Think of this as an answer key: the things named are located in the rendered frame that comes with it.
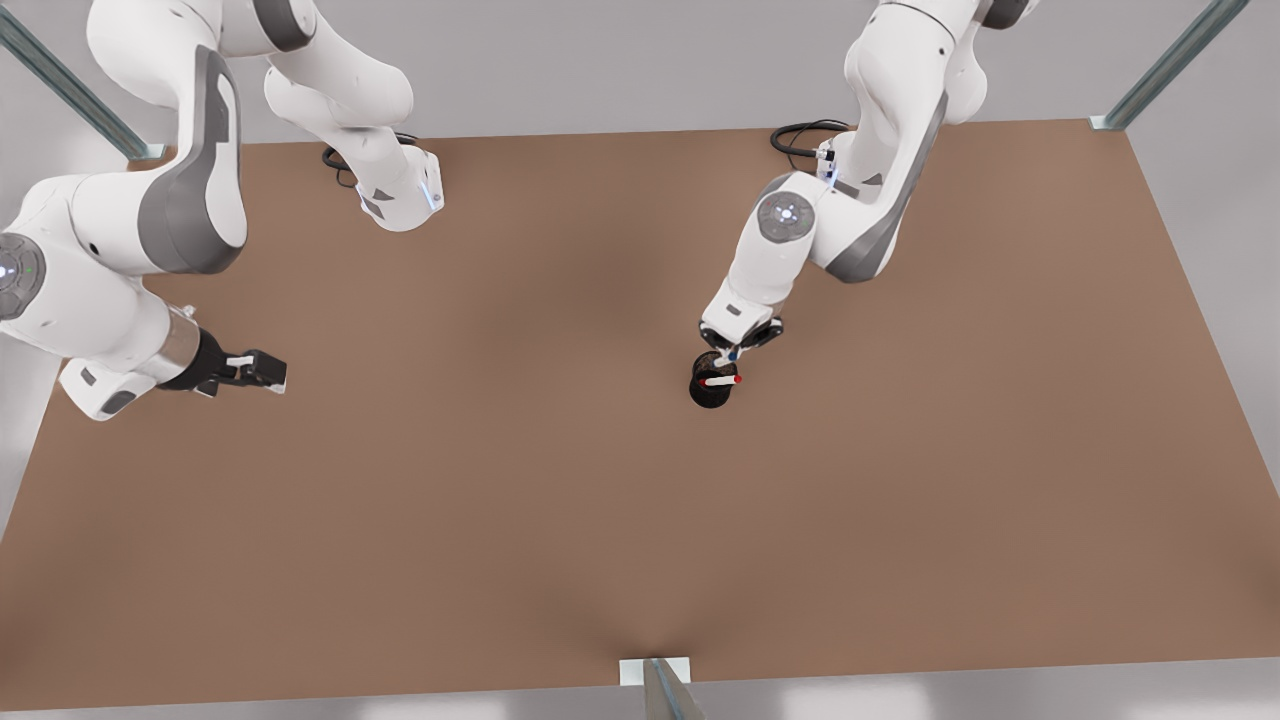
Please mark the silver frame post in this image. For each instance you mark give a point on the silver frame post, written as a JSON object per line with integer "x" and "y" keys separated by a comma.
{"x": 1165, "y": 68}
{"x": 70, "y": 88}
{"x": 662, "y": 688}

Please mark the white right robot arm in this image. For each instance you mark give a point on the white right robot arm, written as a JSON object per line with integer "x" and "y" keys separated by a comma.
{"x": 180, "y": 200}

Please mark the black round pen holder cup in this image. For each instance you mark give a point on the black round pen holder cup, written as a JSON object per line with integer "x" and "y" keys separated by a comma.
{"x": 711, "y": 394}

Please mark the white pen with red ends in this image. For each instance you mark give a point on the white pen with red ends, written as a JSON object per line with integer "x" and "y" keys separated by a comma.
{"x": 720, "y": 380}

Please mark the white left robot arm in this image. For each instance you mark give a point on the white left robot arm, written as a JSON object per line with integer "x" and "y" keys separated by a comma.
{"x": 860, "y": 200}

